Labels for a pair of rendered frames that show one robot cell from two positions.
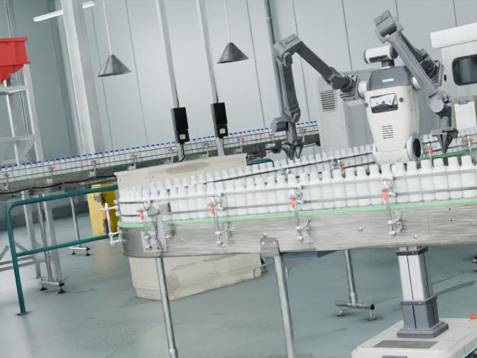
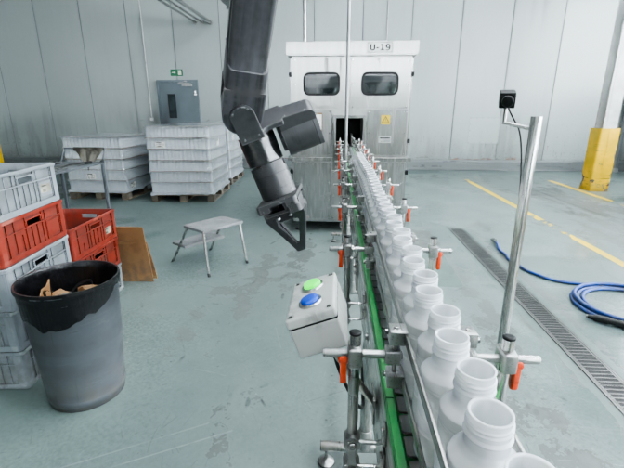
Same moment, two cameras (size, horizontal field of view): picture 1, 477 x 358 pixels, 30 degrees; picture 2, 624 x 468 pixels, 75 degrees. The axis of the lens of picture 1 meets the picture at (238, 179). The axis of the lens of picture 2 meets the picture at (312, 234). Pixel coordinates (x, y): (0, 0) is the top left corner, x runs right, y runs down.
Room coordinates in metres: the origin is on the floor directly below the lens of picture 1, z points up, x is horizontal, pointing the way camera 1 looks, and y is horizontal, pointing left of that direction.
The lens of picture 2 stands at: (4.13, -0.33, 1.40)
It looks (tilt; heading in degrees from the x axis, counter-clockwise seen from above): 17 degrees down; 237
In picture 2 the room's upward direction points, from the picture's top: straight up
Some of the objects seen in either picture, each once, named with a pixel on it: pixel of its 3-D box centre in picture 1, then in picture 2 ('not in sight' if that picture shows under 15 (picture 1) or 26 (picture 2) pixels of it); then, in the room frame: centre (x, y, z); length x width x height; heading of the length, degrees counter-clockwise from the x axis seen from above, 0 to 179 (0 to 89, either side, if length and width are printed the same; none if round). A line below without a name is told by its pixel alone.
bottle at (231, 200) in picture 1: (232, 197); not in sight; (4.24, 0.04, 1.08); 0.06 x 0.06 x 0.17
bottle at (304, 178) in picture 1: (305, 191); not in sight; (3.99, -0.29, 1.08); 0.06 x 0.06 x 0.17
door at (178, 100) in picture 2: not in sight; (180, 124); (1.21, -10.84, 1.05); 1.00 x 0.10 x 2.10; 144
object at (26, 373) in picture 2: not in sight; (23, 340); (4.41, -3.01, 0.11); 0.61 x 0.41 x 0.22; 60
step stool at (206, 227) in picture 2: not in sight; (208, 241); (2.96, -3.96, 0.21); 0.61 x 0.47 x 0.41; 107
